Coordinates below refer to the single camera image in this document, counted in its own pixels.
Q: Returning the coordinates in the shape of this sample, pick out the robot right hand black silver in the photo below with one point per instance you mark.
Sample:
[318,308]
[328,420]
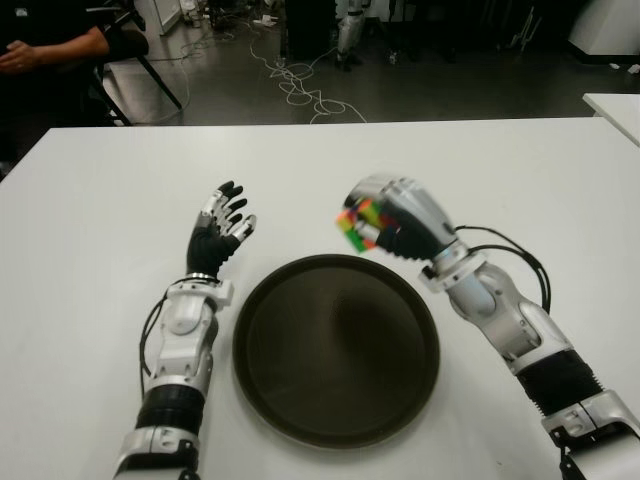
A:
[420,220]

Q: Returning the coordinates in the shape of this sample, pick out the robot left hand black silver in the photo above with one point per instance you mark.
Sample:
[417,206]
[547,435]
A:
[207,250]

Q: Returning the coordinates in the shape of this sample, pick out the person's bare hand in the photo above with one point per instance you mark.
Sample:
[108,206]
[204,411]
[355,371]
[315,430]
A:
[17,57]

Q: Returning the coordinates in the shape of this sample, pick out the multicoloured Rubik's cube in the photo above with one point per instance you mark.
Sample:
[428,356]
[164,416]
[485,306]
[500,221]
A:
[357,237]

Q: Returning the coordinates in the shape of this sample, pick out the person's bare forearm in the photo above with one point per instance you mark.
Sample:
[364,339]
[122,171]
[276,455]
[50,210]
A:
[65,52]

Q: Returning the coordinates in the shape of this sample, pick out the robot left arm silver black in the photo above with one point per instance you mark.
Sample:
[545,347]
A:
[182,330]

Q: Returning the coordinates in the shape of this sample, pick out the robot right arm silver black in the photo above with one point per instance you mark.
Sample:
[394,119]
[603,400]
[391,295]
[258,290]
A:
[530,325]

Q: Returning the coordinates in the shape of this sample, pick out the round dark brown plate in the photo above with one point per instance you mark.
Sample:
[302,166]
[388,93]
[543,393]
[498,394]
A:
[335,350]

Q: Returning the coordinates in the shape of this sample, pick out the person's black clothed body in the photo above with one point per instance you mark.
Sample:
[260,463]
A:
[40,15]

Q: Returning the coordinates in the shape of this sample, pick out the black chair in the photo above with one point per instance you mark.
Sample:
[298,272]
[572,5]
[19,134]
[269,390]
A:
[130,45]

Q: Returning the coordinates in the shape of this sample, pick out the white board panel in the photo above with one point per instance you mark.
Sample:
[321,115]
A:
[170,15]

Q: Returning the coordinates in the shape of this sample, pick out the grey metal leaning stand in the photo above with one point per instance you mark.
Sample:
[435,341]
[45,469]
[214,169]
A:
[525,27]

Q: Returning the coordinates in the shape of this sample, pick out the black cabinet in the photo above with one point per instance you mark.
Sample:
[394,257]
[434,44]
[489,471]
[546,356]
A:
[310,27]

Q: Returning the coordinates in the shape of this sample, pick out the white side table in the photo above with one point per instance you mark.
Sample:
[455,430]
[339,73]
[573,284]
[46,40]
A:
[617,112]

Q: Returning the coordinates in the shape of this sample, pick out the white power strip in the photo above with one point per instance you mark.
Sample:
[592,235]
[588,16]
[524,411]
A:
[266,21]

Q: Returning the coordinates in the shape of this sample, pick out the small white floor object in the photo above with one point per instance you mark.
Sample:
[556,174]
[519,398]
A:
[615,66]

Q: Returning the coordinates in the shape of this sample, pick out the white machine housing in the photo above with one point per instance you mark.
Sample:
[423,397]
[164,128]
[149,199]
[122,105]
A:
[607,25]

